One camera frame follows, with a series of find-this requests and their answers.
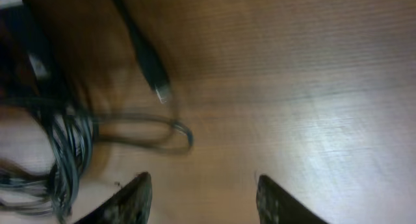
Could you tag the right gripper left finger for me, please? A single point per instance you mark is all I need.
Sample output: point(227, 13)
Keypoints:
point(130, 205)

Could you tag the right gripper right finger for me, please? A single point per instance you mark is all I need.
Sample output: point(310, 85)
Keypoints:
point(277, 206)

